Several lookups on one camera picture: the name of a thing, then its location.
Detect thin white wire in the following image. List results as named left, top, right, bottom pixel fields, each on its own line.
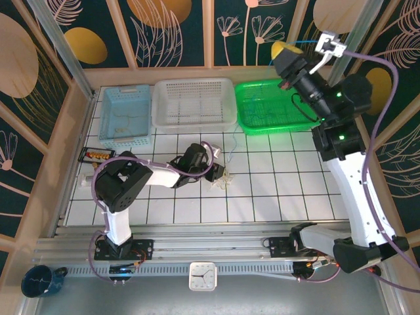
left=209, top=173, right=236, bottom=192

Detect green plastic basket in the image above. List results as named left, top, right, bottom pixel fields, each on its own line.
left=234, top=77, right=327, bottom=135

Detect white plastic basket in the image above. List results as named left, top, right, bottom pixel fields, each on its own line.
left=151, top=77, right=238, bottom=135

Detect light blue plastic basket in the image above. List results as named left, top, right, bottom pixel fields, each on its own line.
left=98, top=84, right=154, bottom=150

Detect white square clock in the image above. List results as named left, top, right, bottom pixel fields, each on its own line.
left=188, top=261, right=218, bottom=292

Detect black terminal block, orange levers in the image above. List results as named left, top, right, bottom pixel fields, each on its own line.
left=77, top=147, right=116, bottom=165

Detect silver metal fitting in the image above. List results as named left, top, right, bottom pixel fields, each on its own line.
left=78, top=175, right=99, bottom=188

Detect black controller board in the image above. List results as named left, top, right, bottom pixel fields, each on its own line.
left=109, top=264, right=136, bottom=276
left=293, top=261, right=331, bottom=280

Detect dark blue mug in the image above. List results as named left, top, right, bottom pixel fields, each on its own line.
left=21, top=264, right=69, bottom=299

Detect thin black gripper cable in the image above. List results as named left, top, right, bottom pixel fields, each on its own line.
left=291, top=93, right=321, bottom=123

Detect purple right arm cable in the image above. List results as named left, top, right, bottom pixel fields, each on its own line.
left=295, top=51, right=420, bottom=293

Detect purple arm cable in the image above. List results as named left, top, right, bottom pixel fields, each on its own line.
left=295, top=51, right=420, bottom=293
left=88, top=140, right=216, bottom=285

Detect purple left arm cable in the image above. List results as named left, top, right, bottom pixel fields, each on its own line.
left=88, top=140, right=216, bottom=285

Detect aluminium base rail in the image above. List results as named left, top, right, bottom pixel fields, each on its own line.
left=32, top=222, right=387, bottom=265

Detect aluminium frame post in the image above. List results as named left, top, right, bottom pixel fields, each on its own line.
left=322, top=0, right=377, bottom=96
left=27, top=0, right=96, bottom=100

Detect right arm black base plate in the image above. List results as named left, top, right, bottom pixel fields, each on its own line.
left=268, top=236, right=329, bottom=260

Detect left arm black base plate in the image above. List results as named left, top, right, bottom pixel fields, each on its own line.
left=94, top=239, right=154, bottom=260

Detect slotted grey cable duct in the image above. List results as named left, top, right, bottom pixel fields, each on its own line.
left=64, top=262, right=296, bottom=278

